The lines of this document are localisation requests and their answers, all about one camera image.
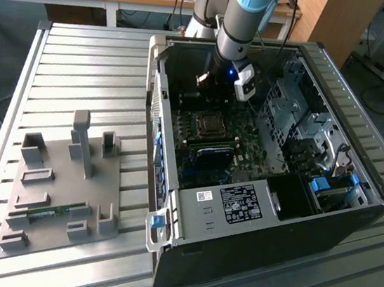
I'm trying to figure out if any CPU silver top green edge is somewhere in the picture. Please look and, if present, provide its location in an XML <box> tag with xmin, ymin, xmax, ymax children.
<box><xmin>200</xmin><ymin>115</ymin><xmax>223</xmax><ymax>137</ymax></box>

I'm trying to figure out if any metal socket cover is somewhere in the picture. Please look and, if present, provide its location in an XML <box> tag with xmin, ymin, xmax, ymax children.
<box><xmin>194</xmin><ymin>110</ymin><xmax>230</xmax><ymax>142</ymax></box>

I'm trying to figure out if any CPU socket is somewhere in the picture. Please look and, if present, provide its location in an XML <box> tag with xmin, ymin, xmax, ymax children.
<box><xmin>192</xmin><ymin>109</ymin><xmax>231</xmax><ymax>144</ymax></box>

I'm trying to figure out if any blue slot retainer clip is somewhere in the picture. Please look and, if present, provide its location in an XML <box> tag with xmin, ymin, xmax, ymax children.
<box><xmin>154</xmin><ymin>124</ymin><xmax>165</xmax><ymax>147</ymax></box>

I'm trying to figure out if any silver metal drive cage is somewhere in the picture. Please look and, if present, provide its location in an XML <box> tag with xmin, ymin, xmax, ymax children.
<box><xmin>250</xmin><ymin>48</ymin><xmax>355</xmax><ymax>181</ymax></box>

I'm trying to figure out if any green motherboard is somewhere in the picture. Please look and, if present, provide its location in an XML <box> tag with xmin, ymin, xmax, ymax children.
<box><xmin>163</xmin><ymin>90</ymin><xmax>300</xmax><ymax>203</ymax></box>

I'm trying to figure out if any black expansion card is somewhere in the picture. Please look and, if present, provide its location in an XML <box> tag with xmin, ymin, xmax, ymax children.
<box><xmin>192</xmin><ymin>142</ymin><xmax>235</xmax><ymax>174</ymax></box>

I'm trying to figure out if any wooden cabinet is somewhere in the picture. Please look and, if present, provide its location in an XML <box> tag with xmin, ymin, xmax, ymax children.
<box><xmin>287</xmin><ymin>0</ymin><xmax>384</xmax><ymax>75</ymax></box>

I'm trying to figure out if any grey power supply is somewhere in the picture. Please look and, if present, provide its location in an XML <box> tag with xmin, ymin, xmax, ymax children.
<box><xmin>164</xmin><ymin>168</ymin><xmax>285</xmax><ymax>260</ymax></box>

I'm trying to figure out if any blue disk carrier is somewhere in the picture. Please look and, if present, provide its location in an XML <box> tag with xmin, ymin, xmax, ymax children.
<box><xmin>307</xmin><ymin>175</ymin><xmax>332</xmax><ymax>195</ymax></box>

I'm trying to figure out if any grey wheeled floor base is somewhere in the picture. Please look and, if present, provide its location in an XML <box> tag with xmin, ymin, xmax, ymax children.
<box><xmin>338</xmin><ymin>46</ymin><xmax>384</xmax><ymax>102</ymax></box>

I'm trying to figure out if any blue case latch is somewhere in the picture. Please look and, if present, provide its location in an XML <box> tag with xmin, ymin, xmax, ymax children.
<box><xmin>149</xmin><ymin>213</ymin><xmax>166</xmax><ymax>231</ymax></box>

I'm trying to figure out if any black open PC case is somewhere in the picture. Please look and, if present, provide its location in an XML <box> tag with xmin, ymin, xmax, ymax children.
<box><xmin>117</xmin><ymin>20</ymin><xmax>384</xmax><ymax>287</ymax></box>

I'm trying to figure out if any grey parts rack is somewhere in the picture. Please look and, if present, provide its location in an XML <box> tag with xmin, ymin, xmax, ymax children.
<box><xmin>0</xmin><ymin>100</ymin><xmax>135</xmax><ymax>275</ymax></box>

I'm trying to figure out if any green RAM stick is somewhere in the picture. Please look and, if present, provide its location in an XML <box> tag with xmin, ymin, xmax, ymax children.
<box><xmin>25</xmin><ymin>196</ymin><xmax>86</xmax><ymax>225</ymax></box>

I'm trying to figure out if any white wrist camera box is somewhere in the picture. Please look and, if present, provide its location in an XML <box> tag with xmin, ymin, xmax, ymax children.
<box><xmin>231</xmin><ymin>62</ymin><xmax>261</xmax><ymax>105</ymax></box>

